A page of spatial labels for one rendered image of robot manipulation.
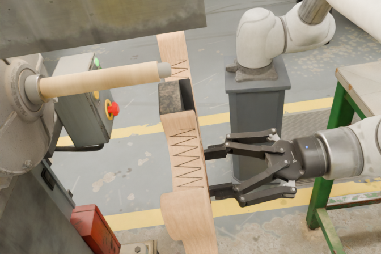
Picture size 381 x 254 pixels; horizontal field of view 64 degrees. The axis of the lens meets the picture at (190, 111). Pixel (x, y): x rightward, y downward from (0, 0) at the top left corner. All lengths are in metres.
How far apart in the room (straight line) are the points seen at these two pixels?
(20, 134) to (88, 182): 1.57
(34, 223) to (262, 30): 0.98
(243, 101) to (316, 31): 0.41
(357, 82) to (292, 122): 1.22
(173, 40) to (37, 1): 0.27
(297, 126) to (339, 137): 1.58
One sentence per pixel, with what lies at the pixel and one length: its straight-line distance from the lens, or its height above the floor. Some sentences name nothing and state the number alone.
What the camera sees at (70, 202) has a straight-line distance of 1.09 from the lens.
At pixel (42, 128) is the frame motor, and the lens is 0.58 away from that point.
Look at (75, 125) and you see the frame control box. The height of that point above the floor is 1.00.
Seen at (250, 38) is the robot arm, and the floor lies 0.90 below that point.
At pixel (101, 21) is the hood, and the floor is 1.41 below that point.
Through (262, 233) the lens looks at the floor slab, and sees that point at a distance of 1.69.
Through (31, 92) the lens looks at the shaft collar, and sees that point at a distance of 0.51.
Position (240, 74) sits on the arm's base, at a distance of 1.36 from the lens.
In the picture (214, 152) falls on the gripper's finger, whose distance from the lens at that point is 0.58.
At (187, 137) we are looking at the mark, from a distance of 0.42.
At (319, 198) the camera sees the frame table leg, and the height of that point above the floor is 0.30.
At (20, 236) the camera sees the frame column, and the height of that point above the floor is 0.92.
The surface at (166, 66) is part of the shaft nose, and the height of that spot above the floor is 1.26.
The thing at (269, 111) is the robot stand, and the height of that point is 0.55.
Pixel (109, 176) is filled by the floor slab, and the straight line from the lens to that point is 2.04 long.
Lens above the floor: 1.51
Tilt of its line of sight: 41 degrees down
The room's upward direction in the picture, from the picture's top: 10 degrees counter-clockwise
